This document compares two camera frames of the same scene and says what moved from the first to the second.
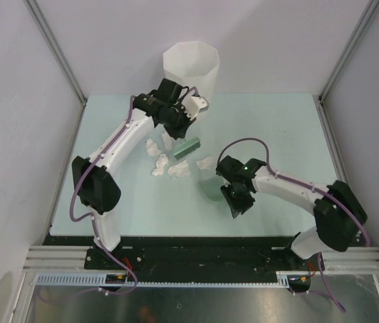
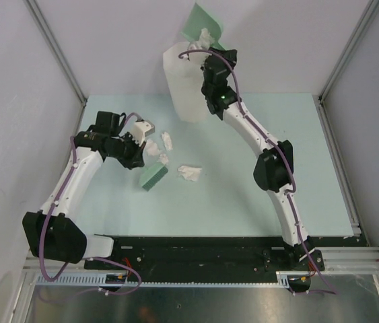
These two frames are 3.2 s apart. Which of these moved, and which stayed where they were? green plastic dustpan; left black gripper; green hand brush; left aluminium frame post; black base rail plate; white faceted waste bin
Moved: green hand brush; green plastic dustpan; left black gripper
Stayed: white faceted waste bin; black base rail plate; left aluminium frame post
